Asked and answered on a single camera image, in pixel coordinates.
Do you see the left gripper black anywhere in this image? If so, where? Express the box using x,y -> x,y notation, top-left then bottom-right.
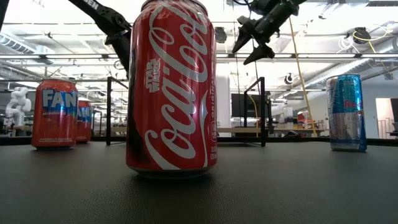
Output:
104,29 -> 132,80

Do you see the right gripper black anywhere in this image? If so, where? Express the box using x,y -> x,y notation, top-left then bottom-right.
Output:
231,1 -> 301,66

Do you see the red Coca-Cola can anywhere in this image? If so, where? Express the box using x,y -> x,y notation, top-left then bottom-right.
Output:
125,0 -> 218,179

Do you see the orange Fanta can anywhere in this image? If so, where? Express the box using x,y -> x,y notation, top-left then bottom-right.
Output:
76,100 -> 93,144
31,78 -> 79,150

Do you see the blue silver Red Bull can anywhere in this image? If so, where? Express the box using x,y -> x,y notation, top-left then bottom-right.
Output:
325,73 -> 368,152

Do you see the black monitor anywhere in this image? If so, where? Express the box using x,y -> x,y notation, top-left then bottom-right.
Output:
231,93 -> 269,118

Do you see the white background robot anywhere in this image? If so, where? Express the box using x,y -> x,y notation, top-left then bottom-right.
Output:
5,86 -> 32,127

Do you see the black hanging cable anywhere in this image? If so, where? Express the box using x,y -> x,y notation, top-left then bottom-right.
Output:
253,57 -> 262,93

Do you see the black ceiling cable reel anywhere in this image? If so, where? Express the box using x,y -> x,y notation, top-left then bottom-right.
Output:
214,27 -> 228,44
353,27 -> 372,44

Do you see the yellow hanging cable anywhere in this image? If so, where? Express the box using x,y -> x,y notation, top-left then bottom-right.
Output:
288,17 -> 318,138

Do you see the black frame wooden shelf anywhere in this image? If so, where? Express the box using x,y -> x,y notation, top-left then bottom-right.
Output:
106,76 -> 267,147

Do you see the long ceiling light rail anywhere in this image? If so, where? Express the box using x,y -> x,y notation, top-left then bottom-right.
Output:
0,53 -> 398,60

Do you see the white coiled cable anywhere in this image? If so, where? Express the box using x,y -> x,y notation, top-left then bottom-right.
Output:
337,36 -> 355,54

